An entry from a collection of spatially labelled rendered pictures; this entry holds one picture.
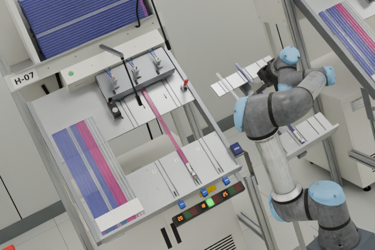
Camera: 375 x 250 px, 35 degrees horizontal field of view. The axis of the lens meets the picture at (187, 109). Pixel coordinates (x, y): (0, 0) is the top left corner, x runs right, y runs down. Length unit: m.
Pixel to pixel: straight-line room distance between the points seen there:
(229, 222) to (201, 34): 1.91
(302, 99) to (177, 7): 2.62
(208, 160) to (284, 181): 0.56
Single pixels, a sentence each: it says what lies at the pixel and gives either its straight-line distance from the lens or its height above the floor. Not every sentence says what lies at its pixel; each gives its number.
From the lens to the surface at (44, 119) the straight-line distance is 2.67.
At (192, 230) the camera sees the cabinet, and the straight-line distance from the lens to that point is 2.96.
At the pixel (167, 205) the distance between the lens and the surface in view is 2.48.
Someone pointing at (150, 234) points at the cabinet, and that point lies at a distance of 2.88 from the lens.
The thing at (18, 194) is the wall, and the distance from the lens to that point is 4.42.
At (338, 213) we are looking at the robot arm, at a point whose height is 0.70.
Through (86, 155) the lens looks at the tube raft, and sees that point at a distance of 2.57.
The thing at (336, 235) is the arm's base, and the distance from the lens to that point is 2.19.
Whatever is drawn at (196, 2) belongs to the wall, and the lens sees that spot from 4.49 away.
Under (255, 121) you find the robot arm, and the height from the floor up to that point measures 1.13.
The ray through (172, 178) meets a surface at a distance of 2.53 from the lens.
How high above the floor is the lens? 1.89
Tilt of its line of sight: 20 degrees down
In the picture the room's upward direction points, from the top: 20 degrees counter-clockwise
